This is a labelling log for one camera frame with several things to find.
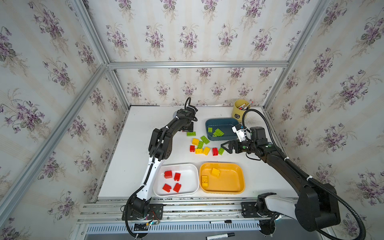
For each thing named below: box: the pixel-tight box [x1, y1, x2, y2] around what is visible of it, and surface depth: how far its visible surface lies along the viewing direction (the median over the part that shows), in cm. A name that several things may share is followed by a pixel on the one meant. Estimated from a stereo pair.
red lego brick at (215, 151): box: [212, 147, 219, 156], surface depth 95 cm
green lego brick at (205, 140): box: [200, 135, 210, 145], surface depth 103 cm
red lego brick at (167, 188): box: [162, 183, 172, 193], surface depth 82 cm
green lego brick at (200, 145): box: [197, 141, 204, 149], surface depth 100 cm
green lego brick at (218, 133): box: [212, 128, 225, 137], surface depth 106 cm
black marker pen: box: [205, 232, 235, 240], surface depth 68 cm
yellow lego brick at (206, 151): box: [203, 146, 211, 156], surface depth 96 cm
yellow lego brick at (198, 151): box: [195, 148, 203, 155], surface depth 95 cm
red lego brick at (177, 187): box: [173, 183, 182, 193], surface depth 82 cm
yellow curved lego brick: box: [201, 175, 209, 187], surface depth 85 cm
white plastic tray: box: [153, 163, 200, 197], surface depth 85 cm
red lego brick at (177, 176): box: [173, 172, 181, 182], surface depth 85 cm
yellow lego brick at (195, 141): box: [192, 138, 200, 146], surface depth 100 cm
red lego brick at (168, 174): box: [164, 170, 173, 179], surface depth 86 cm
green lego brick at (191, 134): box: [186, 131, 197, 137], surface depth 105 cm
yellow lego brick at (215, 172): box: [211, 167, 220, 177], surface depth 86 cm
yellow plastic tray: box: [199, 162, 246, 195], surface depth 86 cm
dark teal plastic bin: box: [205, 118, 239, 141], surface depth 106 cm
